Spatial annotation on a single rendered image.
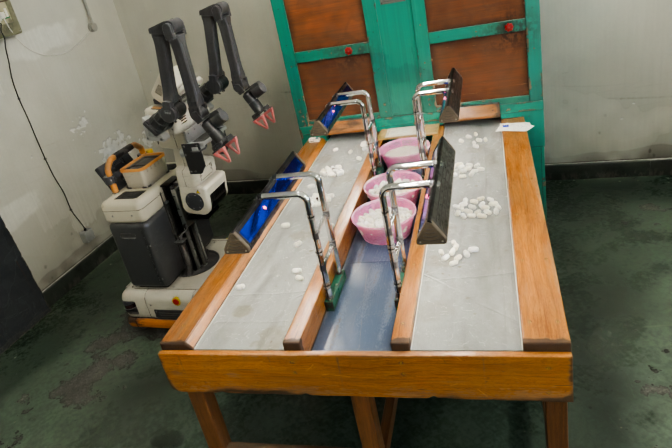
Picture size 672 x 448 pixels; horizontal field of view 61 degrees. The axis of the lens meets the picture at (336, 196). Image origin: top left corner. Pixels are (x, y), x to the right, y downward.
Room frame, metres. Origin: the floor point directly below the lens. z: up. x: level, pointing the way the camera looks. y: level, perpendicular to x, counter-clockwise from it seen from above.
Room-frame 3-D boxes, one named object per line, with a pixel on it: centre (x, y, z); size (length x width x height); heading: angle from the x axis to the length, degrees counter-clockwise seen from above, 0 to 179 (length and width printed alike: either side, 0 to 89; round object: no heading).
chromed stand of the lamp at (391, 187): (1.61, -0.24, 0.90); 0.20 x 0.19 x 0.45; 162
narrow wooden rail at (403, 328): (2.14, -0.37, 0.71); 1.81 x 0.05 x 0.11; 162
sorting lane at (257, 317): (2.29, 0.11, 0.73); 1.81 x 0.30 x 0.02; 162
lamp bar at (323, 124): (2.69, -0.08, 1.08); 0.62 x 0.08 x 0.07; 162
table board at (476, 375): (1.31, 0.07, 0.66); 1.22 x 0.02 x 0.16; 72
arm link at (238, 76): (2.93, 0.36, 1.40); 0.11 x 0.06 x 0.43; 158
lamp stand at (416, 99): (2.53, -0.53, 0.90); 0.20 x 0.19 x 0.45; 162
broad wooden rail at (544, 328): (2.02, -0.73, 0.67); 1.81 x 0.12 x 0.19; 162
